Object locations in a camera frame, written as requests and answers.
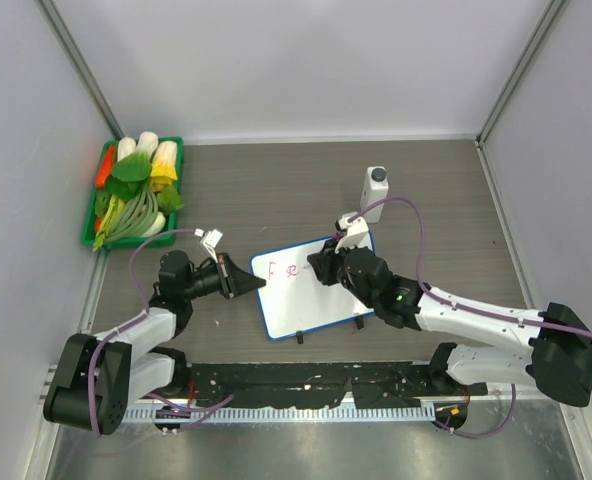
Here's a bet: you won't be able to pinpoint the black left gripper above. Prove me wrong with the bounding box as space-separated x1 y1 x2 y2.
181 252 264 301

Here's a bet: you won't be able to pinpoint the blue-framed whiteboard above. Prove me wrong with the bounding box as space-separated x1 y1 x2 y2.
250 237 374 341

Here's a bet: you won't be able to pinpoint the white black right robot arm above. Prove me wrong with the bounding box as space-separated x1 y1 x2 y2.
307 240 592 407

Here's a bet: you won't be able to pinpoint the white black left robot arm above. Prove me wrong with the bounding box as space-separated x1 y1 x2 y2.
43 250 266 435

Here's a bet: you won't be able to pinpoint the white bottle black cap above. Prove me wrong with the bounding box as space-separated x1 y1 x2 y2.
359 166 389 224

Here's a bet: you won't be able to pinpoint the green toy bean bundle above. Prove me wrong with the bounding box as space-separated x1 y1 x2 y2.
105 186 166 243

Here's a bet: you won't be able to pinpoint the yellow white toy napa cabbage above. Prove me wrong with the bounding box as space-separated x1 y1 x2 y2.
149 141 178 193

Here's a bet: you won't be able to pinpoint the yellow green toy stalks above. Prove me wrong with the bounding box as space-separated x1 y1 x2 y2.
92 195 125 251

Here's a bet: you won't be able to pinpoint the green plastic vegetable tray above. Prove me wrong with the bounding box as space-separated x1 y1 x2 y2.
81 137 184 250

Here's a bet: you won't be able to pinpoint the white green toy cabbage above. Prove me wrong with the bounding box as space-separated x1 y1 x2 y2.
134 131 159 158

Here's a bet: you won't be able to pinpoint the orange toy carrot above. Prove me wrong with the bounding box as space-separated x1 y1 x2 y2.
95 144 116 189

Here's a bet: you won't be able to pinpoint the white toy bok choy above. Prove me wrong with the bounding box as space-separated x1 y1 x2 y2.
116 137 137 162

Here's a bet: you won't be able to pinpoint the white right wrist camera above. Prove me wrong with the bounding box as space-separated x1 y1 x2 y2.
334 212 369 253

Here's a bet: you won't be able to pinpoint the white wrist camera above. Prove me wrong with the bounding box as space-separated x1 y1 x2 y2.
194 229 223 261
334 212 369 253

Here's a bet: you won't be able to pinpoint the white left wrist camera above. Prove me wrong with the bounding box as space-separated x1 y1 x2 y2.
194 229 223 261

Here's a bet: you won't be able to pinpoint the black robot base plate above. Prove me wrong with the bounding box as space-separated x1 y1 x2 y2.
131 360 490 409

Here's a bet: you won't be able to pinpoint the white slotted cable duct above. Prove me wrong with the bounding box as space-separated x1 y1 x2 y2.
122 401 436 425

